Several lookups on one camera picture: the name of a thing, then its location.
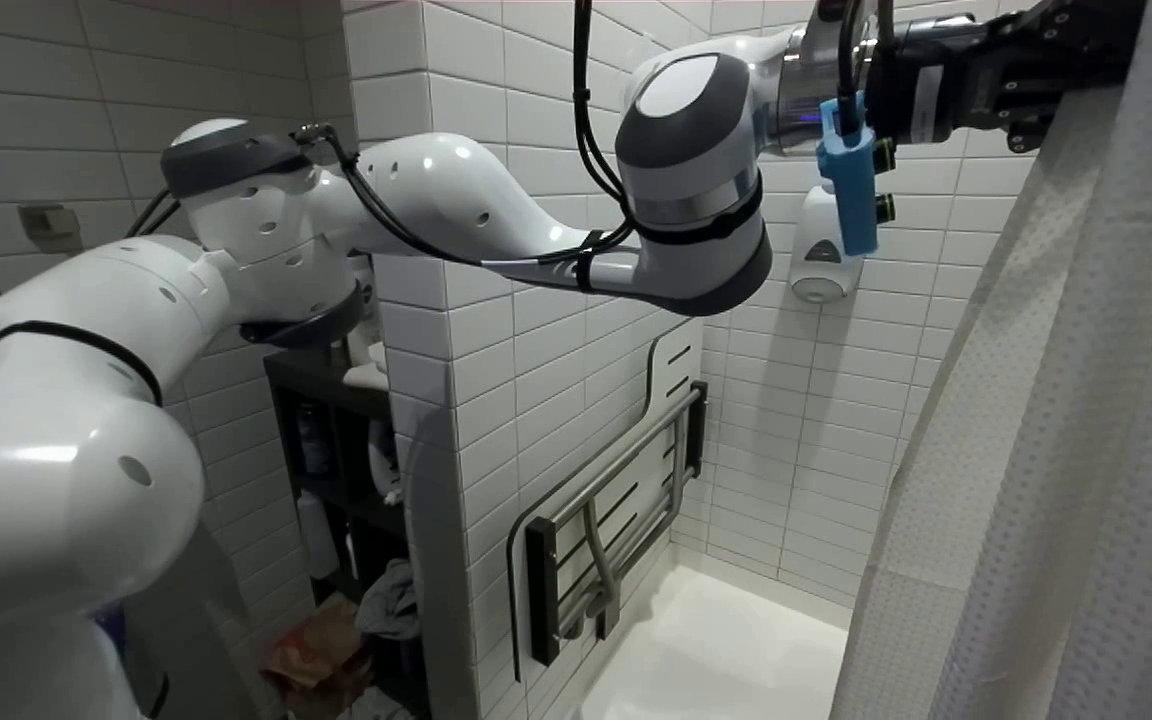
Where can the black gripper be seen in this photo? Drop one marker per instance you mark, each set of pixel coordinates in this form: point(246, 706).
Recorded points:
point(963, 80)

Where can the white shower curtain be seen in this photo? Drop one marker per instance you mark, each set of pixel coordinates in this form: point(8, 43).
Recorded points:
point(1082, 440)

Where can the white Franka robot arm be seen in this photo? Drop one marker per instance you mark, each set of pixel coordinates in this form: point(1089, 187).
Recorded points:
point(57, 440)

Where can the folding shower seat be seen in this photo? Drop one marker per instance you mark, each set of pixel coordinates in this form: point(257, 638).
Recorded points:
point(611, 513)

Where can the white folded cloth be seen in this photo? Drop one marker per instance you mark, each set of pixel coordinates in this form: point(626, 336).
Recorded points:
point(364, 370)

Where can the black shelf unit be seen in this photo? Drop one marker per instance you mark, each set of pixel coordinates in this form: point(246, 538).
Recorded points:
point(287, 413)

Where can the white plastic bag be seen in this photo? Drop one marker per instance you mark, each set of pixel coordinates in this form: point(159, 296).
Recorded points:
point(391, 600)

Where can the grey plastic bottle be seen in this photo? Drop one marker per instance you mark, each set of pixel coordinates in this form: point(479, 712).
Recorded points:
point(317, 531)

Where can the brown cardboard box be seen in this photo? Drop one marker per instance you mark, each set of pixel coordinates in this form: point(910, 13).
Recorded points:
point(317, 646)

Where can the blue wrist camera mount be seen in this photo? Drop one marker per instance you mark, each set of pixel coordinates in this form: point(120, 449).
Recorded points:
point(854, 182)

